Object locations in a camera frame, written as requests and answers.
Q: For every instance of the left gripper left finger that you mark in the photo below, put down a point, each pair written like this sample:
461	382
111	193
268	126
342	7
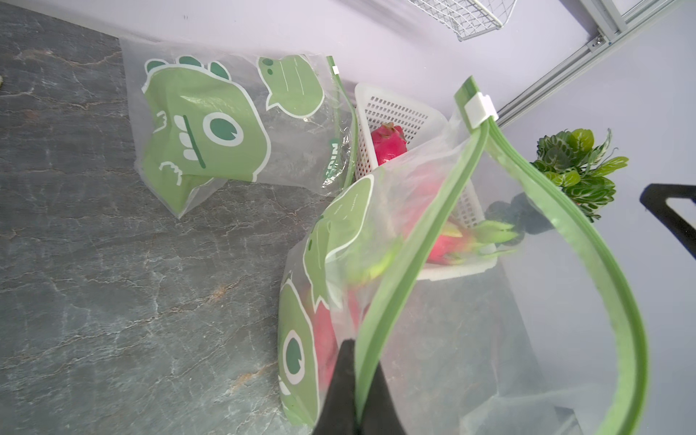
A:
338	416

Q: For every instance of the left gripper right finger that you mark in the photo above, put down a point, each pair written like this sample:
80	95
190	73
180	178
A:
380	416

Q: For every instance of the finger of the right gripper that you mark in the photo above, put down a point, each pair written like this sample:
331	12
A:
655	199

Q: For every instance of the zip-top bag green print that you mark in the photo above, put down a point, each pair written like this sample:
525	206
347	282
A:
549	341
203	117

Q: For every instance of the potted green plant black vase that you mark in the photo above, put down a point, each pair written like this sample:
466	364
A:
578	167

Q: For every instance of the white plastic basket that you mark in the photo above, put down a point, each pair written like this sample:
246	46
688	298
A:
421	124

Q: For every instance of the white wire wall shelf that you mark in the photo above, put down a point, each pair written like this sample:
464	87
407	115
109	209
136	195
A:
468	18

